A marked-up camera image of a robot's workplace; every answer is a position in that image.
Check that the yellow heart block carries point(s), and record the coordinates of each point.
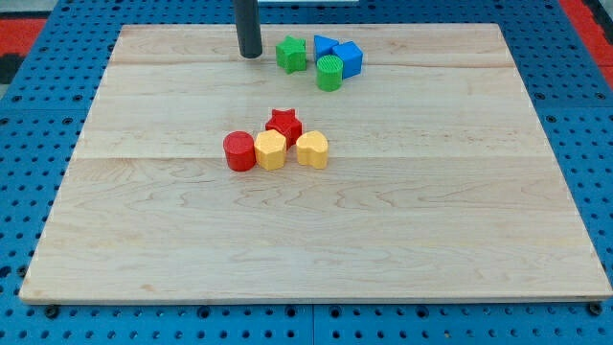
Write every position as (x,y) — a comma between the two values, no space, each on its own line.
(313,150)

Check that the yellow hexagon block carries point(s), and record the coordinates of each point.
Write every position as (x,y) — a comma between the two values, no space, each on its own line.
(270,150)

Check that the red star block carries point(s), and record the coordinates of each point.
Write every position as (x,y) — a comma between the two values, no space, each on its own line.
(286,123)

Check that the red cylinder block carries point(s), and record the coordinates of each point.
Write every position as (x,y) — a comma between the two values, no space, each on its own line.
(239,151)

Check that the light wooden board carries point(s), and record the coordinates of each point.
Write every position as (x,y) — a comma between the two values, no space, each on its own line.
(441,185)

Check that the green cylinder block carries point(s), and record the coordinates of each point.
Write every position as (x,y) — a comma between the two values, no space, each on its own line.
(329,73)

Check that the green star block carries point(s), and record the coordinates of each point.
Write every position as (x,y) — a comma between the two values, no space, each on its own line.
(291,54)

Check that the blue cube block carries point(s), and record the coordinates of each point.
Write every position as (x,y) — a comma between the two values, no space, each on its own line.
(352,56)

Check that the blue triangle block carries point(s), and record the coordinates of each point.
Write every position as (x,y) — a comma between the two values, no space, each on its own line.
(323,46)

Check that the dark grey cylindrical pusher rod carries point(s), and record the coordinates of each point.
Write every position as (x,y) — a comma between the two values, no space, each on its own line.
(248,26)

